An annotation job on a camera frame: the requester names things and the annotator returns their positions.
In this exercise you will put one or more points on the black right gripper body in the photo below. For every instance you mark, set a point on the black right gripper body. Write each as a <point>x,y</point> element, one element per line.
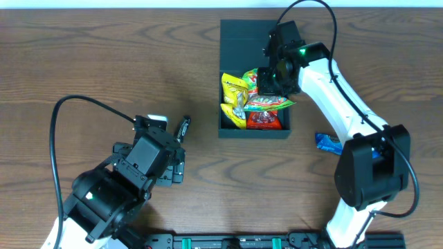
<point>264,83</point>

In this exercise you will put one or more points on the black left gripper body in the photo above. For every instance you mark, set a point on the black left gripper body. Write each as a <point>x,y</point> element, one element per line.
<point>177,160</point>

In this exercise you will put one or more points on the green Haribo gummy bag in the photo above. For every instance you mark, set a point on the green Haribo gummy bag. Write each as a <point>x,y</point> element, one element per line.
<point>260,103</point>

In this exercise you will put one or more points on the small black candy bar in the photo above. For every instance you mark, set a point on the small black candy bar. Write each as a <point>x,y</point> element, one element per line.
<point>182,128</point>

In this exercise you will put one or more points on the yellow Hacks candy bag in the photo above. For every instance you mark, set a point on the yellow Hacks candy bag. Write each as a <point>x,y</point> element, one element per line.
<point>235,95</point>

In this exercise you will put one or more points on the red Hacks candy bag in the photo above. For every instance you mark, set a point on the red Hacks candy bag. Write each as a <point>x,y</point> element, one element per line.
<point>265,120</point>

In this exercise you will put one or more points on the dark green box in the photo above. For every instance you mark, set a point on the dark green box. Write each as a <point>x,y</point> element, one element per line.
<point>241,49</point>

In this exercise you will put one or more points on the blue Oreo cookie pack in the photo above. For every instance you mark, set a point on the blue Oreo cookie pack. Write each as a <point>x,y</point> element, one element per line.
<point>328,143</point>

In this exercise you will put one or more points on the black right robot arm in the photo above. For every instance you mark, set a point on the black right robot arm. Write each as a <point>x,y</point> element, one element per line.
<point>373,165</point>

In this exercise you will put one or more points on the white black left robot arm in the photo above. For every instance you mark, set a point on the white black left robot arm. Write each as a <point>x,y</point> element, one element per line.
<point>108,197</point>

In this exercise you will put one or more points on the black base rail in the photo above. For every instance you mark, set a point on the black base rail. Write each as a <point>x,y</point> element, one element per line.
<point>294,240</point>

